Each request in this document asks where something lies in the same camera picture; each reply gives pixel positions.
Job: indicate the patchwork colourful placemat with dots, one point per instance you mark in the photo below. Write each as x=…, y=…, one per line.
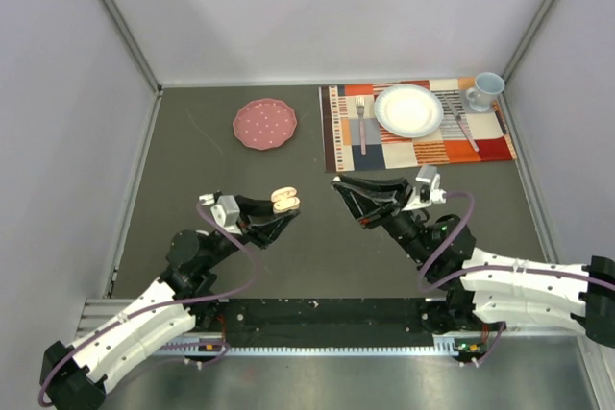
x=385, y=151

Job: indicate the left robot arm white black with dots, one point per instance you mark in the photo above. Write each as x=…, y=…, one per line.
x=84, y=373

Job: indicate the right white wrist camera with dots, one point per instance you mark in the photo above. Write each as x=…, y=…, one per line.
x=427, y=191

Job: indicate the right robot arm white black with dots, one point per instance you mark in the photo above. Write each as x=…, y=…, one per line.
x=482, y=289

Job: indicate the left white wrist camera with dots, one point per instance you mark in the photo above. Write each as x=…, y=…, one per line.
x=224, y=208

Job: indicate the white paper plate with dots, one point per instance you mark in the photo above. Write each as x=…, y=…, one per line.
x=408, y=110

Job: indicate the white earbud charging case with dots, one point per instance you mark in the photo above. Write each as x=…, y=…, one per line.
x=285, y=199

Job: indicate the pink handled fork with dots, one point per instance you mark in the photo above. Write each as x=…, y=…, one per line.
x=360, y=110

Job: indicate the pink polka dot plate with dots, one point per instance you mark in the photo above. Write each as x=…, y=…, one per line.
x=265, y=124

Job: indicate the light blue mug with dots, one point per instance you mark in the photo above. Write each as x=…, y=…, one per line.
x=486, y=89

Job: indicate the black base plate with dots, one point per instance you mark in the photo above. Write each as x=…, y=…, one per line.
x=334, y=322

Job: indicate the aluminium frame rail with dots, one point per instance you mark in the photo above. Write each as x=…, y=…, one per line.
x=96, y=312

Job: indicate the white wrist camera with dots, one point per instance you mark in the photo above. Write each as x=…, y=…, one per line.
x=224, y=208
x=427, y=191

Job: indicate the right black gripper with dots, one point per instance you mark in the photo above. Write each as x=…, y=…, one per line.
x=369, y=207

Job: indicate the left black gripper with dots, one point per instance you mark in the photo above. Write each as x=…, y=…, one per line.
x=258, y=223

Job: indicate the pink handled knife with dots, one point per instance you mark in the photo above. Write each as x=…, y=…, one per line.
x=459, y=120

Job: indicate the grey slotted cable duct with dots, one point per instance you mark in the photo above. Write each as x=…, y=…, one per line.
x=440, y=346

